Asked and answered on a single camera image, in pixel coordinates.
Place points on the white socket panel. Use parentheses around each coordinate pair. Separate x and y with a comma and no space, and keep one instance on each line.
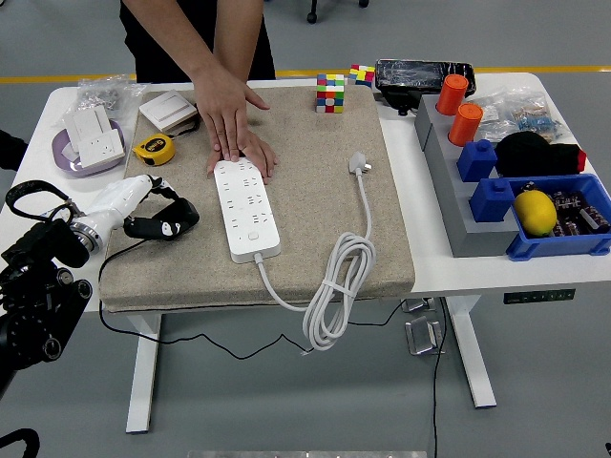
(100,149)

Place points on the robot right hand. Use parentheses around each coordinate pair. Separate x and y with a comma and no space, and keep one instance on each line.
(608,452)

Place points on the blue block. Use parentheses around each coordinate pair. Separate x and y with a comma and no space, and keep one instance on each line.
(491,201)
(476,162)

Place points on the white wall switch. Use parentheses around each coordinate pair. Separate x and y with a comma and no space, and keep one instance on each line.
(167,110)

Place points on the grey stepped block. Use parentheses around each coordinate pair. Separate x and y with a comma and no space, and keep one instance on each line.
(448,191)

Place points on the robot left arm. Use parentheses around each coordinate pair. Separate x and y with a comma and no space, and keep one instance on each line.
(43,296)

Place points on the small white panel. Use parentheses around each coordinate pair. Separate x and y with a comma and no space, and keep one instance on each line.
(70,152)

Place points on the purple dish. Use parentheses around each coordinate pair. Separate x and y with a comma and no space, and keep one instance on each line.
(95,171)

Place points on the person's left forearm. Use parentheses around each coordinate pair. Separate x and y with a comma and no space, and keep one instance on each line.
(238,33)

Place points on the clear bag of blue resistors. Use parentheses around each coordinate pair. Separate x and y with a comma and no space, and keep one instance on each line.
(539,123)

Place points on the clear bag of components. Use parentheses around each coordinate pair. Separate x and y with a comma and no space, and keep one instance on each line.
(496,119)

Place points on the black cloth with red patch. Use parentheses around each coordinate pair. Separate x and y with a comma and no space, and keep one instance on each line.
(525,152)

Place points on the person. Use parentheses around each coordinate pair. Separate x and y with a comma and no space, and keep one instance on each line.
(12,150)
(160,57)

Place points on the person's right hand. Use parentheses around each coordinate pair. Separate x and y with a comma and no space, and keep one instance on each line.
(224,110)

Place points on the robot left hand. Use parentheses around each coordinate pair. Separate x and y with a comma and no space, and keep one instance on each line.
(117,200)

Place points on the blue plastic bin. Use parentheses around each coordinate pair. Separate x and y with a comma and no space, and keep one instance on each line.
(554,245)

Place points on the clear bag of screws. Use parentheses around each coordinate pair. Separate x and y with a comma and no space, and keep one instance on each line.
(102,95)

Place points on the person's right forearm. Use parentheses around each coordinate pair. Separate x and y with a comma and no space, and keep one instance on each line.
(176,33)

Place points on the dark maroon capacitor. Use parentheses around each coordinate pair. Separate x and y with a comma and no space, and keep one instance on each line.
(594,219)
(570,226)
(570,200)

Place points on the person's left hand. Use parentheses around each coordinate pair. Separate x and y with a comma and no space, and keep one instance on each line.
(262,152)

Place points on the small black round part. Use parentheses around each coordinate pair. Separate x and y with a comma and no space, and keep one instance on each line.
(529,187)

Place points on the grey-brown mat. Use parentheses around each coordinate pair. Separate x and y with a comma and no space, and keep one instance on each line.
(310,200)

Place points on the orange cylinder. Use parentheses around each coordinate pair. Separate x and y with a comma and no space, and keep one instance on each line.
(451,95)
(465,125)

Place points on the yellow lemon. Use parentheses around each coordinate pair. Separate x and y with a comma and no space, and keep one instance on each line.
(534,214)

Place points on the silver metal bracket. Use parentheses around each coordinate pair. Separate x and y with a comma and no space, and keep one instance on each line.
(417,305)
(424,336)

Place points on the small colourful puzzle cube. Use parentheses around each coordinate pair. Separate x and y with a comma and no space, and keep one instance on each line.
(361,76)

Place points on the black office chair base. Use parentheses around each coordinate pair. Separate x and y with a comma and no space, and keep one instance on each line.
(311,18)

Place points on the black table control panel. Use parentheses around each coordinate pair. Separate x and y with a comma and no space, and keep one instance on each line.
(539,297)

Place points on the black case in plastic wrap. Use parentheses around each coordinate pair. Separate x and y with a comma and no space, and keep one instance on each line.
(410,76)

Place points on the white switch panel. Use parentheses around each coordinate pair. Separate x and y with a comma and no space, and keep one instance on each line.
(88,123)

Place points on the large colourful puzzle cube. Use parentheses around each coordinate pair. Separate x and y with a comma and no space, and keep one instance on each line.
(330,94)

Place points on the white table leg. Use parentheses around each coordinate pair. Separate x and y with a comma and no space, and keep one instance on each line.
(470,353)
(143,381)

